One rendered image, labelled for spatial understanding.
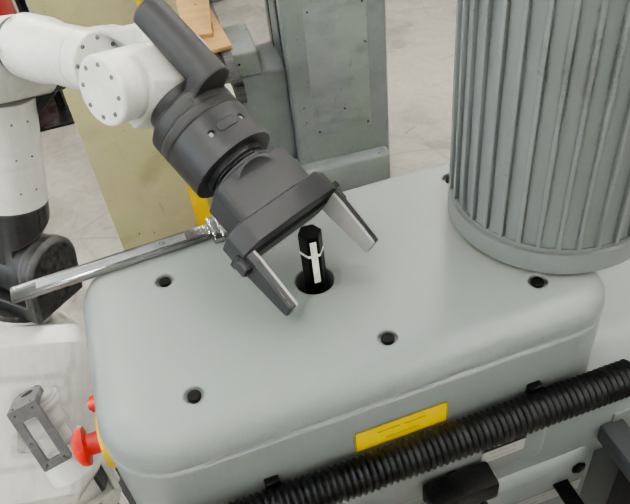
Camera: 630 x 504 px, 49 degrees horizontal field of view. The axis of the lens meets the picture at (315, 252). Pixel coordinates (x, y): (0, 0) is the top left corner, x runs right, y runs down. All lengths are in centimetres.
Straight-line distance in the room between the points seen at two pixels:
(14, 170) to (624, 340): 74
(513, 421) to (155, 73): 45
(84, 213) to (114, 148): 160
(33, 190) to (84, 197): 327
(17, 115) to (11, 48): 12
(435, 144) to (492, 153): 356
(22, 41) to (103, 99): 17
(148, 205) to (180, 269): 199
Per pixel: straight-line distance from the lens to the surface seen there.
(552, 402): 68
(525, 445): 81
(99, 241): 388
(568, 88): 56
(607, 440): 89
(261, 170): 63
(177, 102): 64
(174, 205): 271
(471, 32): 58
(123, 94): 65
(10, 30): 84
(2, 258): 101
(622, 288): 86
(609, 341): 81
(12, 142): 93
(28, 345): 102
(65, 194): 431
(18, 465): 105
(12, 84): 88
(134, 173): 260
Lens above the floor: 235
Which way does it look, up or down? 43 degrees down
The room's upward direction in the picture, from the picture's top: 7 degrees counter-clockwise
